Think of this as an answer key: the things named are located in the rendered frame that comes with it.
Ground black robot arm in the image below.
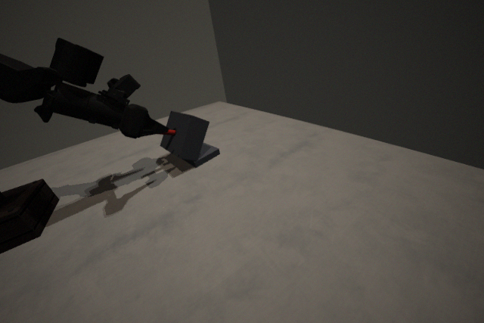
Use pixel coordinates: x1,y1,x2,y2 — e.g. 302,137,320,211
0,38,141,123

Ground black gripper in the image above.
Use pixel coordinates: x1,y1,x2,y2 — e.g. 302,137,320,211
82,92,169,138

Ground dark red peg with white band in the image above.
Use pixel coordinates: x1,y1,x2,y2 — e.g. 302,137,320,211
159,129,175,135

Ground dark grey sloped panel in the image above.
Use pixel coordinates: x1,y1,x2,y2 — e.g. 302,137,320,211
160,111,220,168

